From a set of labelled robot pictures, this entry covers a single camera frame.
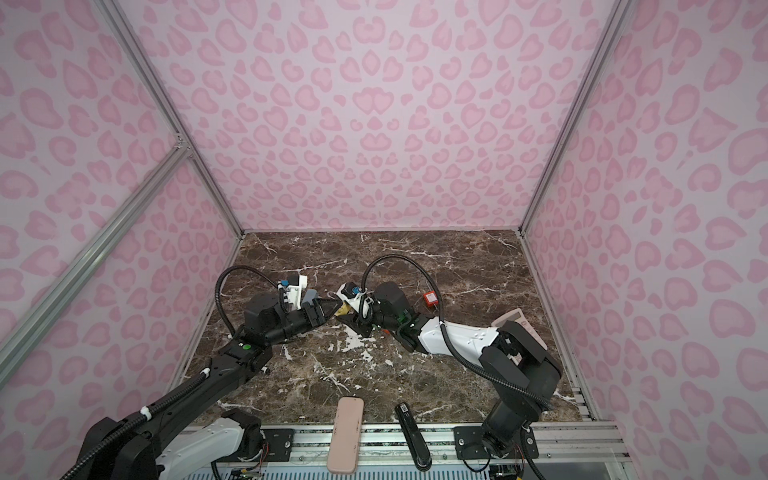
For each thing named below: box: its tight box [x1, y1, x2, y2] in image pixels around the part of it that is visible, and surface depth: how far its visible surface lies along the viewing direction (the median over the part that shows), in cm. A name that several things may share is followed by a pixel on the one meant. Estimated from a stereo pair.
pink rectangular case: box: [327, 396, 365, 473], surface depth 75 cm
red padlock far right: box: [423, 290, 439, 308], surface depth 100 cm
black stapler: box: [395, 402, 433, 472], surface depth 73 cm
